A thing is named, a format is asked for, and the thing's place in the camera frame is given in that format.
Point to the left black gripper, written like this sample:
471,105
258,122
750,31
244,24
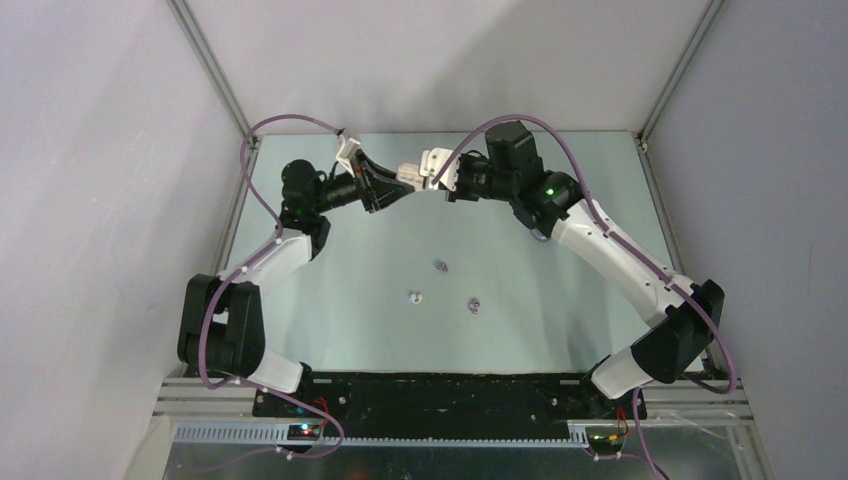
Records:
380,193

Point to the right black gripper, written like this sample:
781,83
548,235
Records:
459,194

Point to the blue round disc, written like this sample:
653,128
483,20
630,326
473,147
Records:
539,236

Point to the white earbud charging case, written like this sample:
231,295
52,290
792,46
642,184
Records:
409,174

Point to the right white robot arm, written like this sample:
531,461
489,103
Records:
500,161

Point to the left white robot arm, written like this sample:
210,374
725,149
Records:
222,326

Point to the purple ear tips lower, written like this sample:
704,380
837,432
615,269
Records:
474,306

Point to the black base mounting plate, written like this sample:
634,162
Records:
461,407

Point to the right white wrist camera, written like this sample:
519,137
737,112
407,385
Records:
439,169

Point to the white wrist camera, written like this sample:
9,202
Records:
439,169
346,149

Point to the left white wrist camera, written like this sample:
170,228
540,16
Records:
346,149

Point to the left corner aluminium post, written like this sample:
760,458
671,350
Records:
204,52

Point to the corner aluminium post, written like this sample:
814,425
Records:
204,52
682,64

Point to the right corner aluminium post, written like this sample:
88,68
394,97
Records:
682,64

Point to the aluminium frame rail front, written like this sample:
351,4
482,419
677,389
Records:
236,415

